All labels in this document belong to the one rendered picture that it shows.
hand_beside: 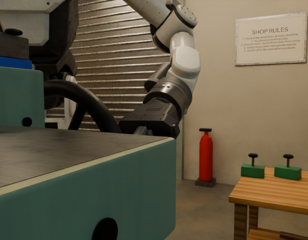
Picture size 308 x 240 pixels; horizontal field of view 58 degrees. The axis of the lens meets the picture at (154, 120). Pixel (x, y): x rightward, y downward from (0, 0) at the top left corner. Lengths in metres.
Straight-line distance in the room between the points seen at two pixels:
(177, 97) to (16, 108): 0.30
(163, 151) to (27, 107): 0.25
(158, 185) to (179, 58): 0.50
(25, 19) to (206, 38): 2.44
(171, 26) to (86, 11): 3.10
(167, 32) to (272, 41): 2.22
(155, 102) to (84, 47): 3.31
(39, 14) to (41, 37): 0.06
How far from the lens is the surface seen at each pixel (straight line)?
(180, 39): 0.79
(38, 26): 0.88
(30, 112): 0.38
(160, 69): 0.66
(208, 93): 3.06
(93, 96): 0.43
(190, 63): 0.63
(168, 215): 0.18
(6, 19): 0.91
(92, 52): 3.75
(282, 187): 1.39
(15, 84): 0.37
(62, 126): 0.99
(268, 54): 2.98
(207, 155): 2.95
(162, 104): 0.53
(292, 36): 3.00
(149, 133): 0.49
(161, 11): 0.86
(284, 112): 2.97
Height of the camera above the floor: 0.92
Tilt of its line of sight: 5 degrees down
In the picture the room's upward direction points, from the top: straight up
